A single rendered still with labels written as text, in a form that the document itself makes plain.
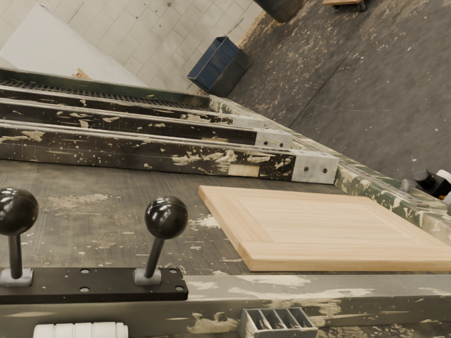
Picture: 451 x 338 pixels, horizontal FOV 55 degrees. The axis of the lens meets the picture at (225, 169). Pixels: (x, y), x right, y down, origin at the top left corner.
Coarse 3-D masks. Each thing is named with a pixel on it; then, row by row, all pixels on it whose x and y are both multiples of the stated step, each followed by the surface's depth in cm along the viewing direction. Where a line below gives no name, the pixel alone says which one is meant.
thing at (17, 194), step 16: (0, 192) 32; (16, 192) 32; (0, 208) 31; (16, 208) 31; (32, 208) 32; (0, 224) 31; (16, 224) 32; (32, 224) 33; (16, 240) 35; (16, 256) 37; (16, 272) 38; (32, 272) 40
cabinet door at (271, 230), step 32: (224, 192) 86; (256, 192) 89; (288, 192) 93; (224, 224) 71; (256, 224) 72; (288, 224) 75; (320, 224) 78; (352, 224) 81; (384, 224) 84; (256, 256) 60; (288, 256) 62; (320, 256) 64; (352, 256) 66; (384, 256) 68; (416, 256) 70; (448, 256) 73
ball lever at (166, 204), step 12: (156, 204) 36; (168, 204) 36; (180, 204) 36; (144, 216) 36; (156, 216) 35; (168, 216) 35; (180, 216) 36; (156, 228) 35; (168, 228) 35; (180, 228) 36; (156, 240) 39; (156, 252) 40; (156, 264) 42; (144, 276) 43; (156, 276) 43
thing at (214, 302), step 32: (192, 288) 45; (224, 288) 47; (256, 288) 48; (288, 288) 49; (320, 288) 50; (352, 288) 51; (384, 288) 53; (416, 288) 54; (448, 288) 56; (0, 320) 38; (32, 320) 39; (64, 320) 40; (96, 320) 41; (128, 320) 42; (160, 320) 43; (192, 320) 44; (224, 320) 45; (320, 320) 49; (352, 320) 51; (384, 320) 52; (416, 320) 54; (448, 320) 56
